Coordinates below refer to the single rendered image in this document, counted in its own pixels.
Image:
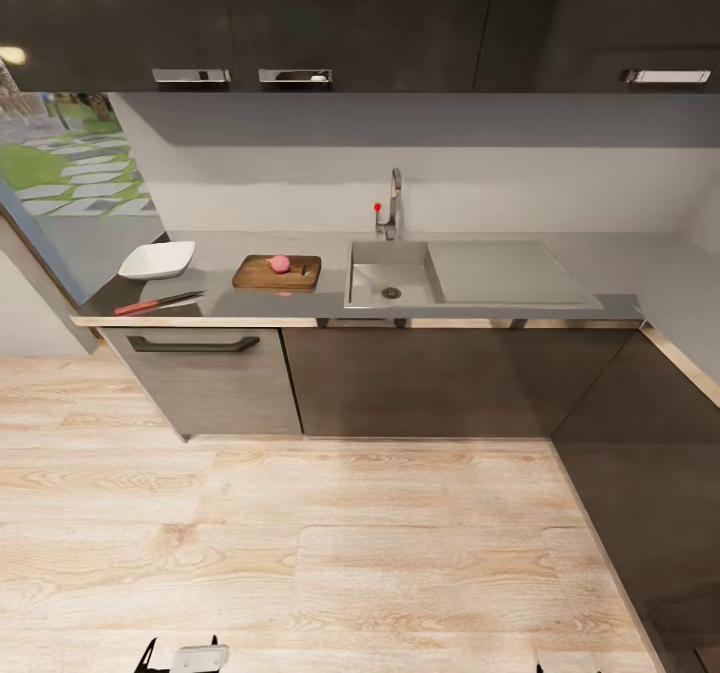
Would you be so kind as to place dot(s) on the cabinet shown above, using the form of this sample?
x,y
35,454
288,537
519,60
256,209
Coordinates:
x,y
242,46
600,47

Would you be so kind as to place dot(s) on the vidalia onion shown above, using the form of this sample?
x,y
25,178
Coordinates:
x,y
280,263

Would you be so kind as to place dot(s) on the cutting board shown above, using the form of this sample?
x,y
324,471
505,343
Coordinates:
x,y
255,271

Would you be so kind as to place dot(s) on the bowl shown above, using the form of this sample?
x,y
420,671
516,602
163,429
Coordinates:
x,y
160,261

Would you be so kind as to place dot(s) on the parer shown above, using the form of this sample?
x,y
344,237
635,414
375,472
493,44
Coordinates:
x,y
154,302

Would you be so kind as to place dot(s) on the fixed window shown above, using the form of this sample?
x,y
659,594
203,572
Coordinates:
x,y
70,187

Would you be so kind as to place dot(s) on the oven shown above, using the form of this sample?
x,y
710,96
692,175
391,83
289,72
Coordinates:
x,y
692,630

